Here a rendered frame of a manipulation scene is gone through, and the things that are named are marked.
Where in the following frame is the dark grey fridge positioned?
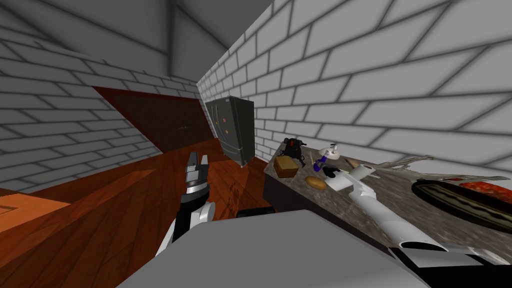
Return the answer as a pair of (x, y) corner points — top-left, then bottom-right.
(204, 95), (256, 169)

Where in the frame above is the golden brown potato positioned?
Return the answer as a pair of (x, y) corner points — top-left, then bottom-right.
(305, 175), (329, 191)

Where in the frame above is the white kettle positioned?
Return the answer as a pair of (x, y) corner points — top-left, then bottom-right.
(318, 143), (341, 161)

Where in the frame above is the dark brown door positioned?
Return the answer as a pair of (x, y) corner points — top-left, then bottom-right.
(92, 85), (219, 154)

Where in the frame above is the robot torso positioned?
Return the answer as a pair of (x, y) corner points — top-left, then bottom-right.
(115, 207), (431, 288)

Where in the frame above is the purple spray bottle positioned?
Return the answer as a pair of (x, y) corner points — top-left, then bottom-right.
(312, 155), (330, 173)

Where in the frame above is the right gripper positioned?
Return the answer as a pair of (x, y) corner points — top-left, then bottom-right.
(321, 166), (355, 192)

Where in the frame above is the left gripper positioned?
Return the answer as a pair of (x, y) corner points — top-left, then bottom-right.
(184, 151), (211, 187)

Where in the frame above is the black oval pan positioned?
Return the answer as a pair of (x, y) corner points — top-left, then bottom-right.
(410, 178), (512, 236)

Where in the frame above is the red flat thing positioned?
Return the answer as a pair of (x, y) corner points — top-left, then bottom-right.
(443, 177), (512, 198)

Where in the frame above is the grey branch-shaped thing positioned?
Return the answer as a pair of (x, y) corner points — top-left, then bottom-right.
(375, 154), (511, 186)

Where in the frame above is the black coffee machine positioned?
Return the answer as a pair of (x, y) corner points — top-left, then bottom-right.
(278, 137), (308, 164)

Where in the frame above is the brown bread loaf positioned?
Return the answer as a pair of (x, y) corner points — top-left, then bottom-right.
(273, 155), (300, 179)

